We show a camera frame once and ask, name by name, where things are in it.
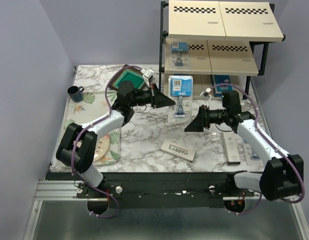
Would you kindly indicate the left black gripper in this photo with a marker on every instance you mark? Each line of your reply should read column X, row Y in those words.
column 159, row 97

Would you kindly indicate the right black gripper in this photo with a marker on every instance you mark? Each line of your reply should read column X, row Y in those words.
column 197, row 124

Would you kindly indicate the blister razor pack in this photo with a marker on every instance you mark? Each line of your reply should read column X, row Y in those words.
column 179, row 56
column 252, row 158
column 180, row 89

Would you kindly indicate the blue Harry's razor box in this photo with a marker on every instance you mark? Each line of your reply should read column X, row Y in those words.
column 221, row 79

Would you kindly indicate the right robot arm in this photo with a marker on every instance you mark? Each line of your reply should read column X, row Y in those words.
column 283, row 173

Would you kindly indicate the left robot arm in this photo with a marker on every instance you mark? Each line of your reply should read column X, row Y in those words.
column 78, row 144

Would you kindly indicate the bottom left beige shelf board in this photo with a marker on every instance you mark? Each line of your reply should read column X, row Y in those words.
column 197, row 85

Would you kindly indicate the middle left beige shelf board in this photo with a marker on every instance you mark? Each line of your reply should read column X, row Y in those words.
column 199, row 57

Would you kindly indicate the middle right beige shelf board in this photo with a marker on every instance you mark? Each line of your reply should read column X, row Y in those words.
column 233, row 58

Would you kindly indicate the white Harry's box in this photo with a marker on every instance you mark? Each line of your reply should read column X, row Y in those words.
column 178, row 151

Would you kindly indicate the square green ceramic plate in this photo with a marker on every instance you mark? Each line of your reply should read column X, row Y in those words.
column 131, row 73

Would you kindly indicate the tall white slim box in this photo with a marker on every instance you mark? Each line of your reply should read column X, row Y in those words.
column 230, row 148

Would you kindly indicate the floral leaf serving tray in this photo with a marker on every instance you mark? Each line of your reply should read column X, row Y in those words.
column 92, row 106

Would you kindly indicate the pink cream round plate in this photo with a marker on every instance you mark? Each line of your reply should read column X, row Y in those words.
column 101, row 149

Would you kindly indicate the dark blue mug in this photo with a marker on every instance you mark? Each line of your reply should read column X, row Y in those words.
column 76, row 93

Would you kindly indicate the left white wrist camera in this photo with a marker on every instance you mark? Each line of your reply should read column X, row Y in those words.
column 147, row 74

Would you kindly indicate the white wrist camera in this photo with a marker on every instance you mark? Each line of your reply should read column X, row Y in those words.
column 207, row 95
column 147, row 74

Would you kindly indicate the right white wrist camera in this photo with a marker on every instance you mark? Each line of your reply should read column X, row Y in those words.
column 207, row 95

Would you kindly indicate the aluminium rail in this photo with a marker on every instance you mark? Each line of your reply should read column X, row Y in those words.
column 57, row 190

